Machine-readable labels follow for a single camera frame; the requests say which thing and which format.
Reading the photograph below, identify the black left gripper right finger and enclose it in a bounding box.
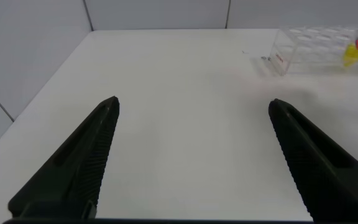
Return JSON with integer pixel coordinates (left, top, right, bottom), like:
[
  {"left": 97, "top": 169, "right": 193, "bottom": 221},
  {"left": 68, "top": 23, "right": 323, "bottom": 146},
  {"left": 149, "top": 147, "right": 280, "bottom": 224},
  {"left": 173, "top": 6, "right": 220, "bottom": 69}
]
[{"left": 267, "top": 98, "right": 358, "bottom": 222}]

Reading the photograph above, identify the clear plastic test tube rack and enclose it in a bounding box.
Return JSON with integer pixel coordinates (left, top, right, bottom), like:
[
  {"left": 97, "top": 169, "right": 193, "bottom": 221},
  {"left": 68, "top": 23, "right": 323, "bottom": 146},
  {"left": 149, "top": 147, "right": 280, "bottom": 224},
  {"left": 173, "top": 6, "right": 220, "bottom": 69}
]
[{"left": 267, "top": 25, "right": 358, "bottom": 77}]

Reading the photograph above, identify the test tube with yellow pigment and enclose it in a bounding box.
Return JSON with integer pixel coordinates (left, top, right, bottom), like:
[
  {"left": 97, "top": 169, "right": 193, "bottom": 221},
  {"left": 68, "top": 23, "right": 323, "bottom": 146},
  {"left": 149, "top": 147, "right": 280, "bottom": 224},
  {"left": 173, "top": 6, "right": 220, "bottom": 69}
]
[{"left": 341, "top": 42, "right": 358, "bottom": 68}]

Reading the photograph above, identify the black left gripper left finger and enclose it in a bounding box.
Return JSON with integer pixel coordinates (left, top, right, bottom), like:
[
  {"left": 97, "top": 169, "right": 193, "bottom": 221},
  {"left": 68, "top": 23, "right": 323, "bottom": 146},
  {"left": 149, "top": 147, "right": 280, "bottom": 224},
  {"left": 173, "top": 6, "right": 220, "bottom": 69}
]
[{"left": 7, "top": 95, "right": 121, "bottom": 219}]

